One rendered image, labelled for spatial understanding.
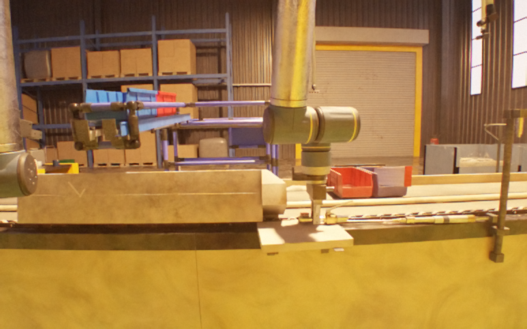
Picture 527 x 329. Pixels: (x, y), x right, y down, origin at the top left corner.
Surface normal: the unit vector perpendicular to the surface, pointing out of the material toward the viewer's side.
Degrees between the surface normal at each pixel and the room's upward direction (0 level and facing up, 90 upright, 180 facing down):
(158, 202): 80
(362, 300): 90
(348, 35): 90
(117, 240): 90
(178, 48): 90
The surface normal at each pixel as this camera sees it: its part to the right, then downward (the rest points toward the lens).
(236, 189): 0.02, -0.05
